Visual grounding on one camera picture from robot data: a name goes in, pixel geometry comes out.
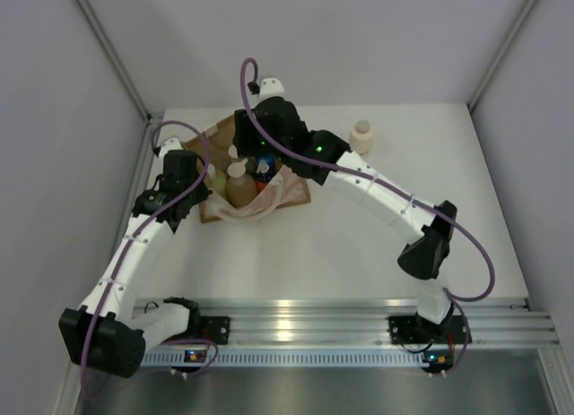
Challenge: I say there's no white round cap bottle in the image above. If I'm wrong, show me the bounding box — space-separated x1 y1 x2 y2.
349 120 373 155

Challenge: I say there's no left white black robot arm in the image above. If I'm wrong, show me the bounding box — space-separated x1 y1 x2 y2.
58 150 211 378

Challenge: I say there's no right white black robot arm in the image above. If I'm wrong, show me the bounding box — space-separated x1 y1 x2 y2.
233 97 457 342

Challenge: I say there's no yellow-green squeeze bottle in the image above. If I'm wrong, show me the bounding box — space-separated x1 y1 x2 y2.
207 164 227 197

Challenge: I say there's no blue orange spray bottle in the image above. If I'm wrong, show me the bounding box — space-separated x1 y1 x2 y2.
254 156 276 193

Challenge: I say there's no grey-green pump bottle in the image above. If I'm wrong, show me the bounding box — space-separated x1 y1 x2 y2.
228 145 239 162

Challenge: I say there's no beige pump bottle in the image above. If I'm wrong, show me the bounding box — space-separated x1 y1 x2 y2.
225 160 257 209

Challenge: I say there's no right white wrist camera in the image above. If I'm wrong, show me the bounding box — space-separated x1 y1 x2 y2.
248 77 285 103

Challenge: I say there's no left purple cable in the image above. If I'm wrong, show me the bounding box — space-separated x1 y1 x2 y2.
80 121 221 398

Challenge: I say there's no purple cable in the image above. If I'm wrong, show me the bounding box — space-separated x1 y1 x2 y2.
80 121 221 398
240 58 496 380

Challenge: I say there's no left aluminium frame post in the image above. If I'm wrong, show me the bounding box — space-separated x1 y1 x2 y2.
62 0 152 120

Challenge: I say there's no aluminium frame post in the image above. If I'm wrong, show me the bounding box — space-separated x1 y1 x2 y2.
62 0 152 120
466 0 541 114

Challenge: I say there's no slotted cable duct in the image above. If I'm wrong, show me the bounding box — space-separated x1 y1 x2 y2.
142 348 448 367

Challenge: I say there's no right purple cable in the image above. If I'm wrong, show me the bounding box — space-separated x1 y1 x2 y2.
240 58 496 380

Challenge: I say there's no right aluminium frame post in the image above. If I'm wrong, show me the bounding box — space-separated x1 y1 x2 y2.
466 0 541 114

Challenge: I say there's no aluminium mounting rail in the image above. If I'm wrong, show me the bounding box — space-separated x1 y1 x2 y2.
134 297 560 351

